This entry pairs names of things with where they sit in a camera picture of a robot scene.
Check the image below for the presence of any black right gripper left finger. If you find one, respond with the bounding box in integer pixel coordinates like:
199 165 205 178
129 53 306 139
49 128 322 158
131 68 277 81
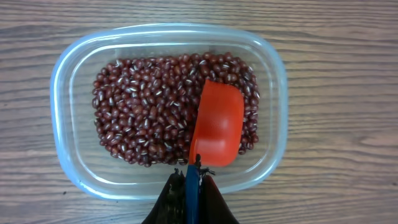
142 168 186 224

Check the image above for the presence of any red measuring scoop blue handle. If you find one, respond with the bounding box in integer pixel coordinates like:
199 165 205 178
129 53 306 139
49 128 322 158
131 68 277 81
185 80 244 224

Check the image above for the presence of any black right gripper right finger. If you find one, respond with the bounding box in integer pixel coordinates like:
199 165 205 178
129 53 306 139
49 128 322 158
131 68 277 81
198 168 239 224

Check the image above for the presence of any clear plastic container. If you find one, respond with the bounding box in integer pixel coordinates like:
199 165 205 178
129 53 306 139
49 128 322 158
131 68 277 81
50 23 289 201

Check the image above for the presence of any pile of red beans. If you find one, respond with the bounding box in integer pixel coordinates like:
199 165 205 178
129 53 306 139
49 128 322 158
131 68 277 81
91 52 260 167

